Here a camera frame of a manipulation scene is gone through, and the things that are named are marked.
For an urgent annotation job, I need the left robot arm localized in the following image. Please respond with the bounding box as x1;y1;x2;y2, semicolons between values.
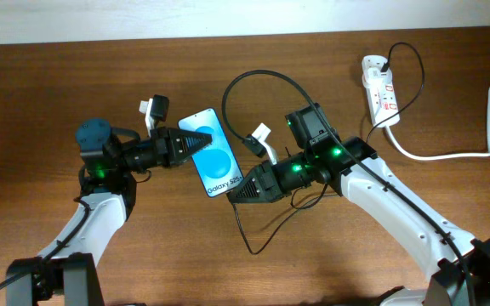
6;118;212;305

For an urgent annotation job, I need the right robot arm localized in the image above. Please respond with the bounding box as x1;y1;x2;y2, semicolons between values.
228;104;490;305

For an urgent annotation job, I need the white USB charger adapter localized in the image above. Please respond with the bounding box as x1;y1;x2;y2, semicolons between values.
362;67;392;88

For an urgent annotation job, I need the white power strip cord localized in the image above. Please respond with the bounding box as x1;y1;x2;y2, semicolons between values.
384;75;490;162

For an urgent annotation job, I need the blue Galaxy smartphone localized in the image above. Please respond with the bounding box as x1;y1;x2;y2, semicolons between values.
178;108;243;197

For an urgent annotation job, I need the black USB charging cable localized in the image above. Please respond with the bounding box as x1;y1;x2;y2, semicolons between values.
231;41;426;256

